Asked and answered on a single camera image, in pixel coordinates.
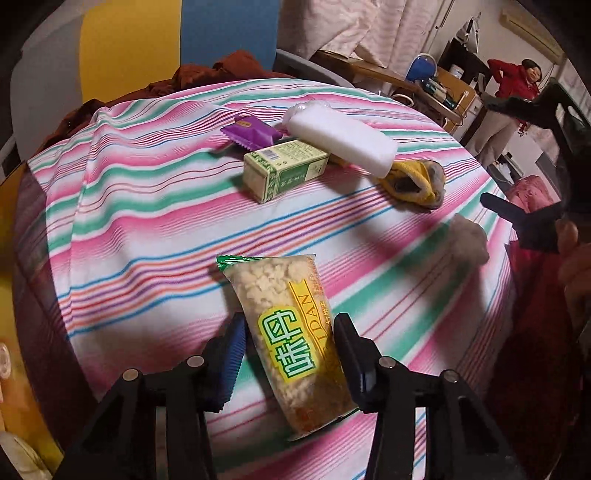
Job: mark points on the blue yellow grey chair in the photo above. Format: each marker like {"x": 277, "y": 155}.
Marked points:
{"x": 102, "y": 50}

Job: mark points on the operator hand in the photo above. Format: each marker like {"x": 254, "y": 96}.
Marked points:
{"x": 574, "y": 273}

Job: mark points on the person in red top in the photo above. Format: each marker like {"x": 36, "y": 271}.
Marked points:
{"x": 516, "y": 81}

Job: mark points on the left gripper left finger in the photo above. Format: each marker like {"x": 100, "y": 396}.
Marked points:
{"x": 223, "y": 356}

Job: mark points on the purple snack packet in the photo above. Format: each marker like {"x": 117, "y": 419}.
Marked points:
{"x": 251, "y": 133}

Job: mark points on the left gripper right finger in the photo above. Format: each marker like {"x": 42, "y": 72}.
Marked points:
{"x": 359, "y": 357}

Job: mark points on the yellow-label rice snack bag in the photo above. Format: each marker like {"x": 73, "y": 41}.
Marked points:
{"x": 290, "y": 322}

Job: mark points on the striped pink green tablecloth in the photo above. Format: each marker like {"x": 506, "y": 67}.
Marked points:
{"x": 118, "y": 229}

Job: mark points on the pink patterned curtain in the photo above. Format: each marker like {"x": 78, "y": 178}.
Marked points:
{"x": 387, "y": 33}

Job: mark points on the white soap bar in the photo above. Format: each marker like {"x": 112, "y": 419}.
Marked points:
{"x": 342, "y": 135}

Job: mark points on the wooden side table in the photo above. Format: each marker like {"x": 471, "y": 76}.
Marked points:
{"x": 408, "y": 93}

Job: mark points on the beige blue sock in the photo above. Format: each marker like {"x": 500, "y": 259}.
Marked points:
{"x": 467, "y": 242}

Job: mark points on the yellow patterned sock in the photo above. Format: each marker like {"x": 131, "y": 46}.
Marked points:
{"x": 417, "y": 182}

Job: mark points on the green small carton box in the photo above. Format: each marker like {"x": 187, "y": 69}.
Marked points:
{"x": 272, "y": 171}

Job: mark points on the brown garment on chair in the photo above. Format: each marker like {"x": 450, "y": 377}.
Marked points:
{"x": 239, "y": 65}

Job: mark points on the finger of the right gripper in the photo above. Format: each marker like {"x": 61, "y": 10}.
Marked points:
{"x": 536, "y": 230}

